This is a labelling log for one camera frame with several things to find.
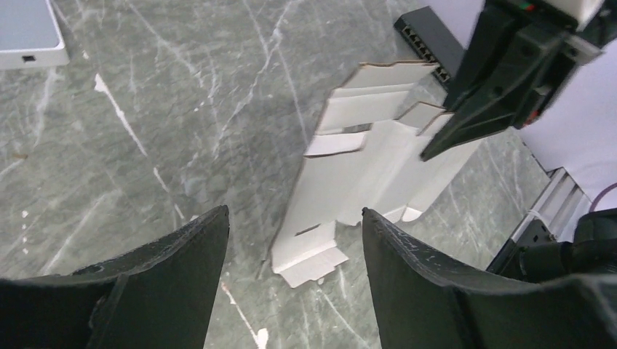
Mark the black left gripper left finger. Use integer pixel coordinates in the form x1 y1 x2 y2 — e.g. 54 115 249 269
1 205 230 348

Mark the white cardboard box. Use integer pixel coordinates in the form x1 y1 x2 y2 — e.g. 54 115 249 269
271 60 479 288

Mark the aluminium frame rail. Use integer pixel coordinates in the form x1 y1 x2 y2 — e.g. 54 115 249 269
510 168 592 242

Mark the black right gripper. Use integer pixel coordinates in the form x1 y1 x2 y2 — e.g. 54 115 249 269
420 1 616 161

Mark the clear white plastic case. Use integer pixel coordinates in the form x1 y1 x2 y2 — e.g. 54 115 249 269
1 0 69 71

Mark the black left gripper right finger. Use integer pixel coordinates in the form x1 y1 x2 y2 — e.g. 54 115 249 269
362 208 616 348

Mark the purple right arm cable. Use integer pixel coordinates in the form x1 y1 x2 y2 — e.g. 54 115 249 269
589 182 617 213

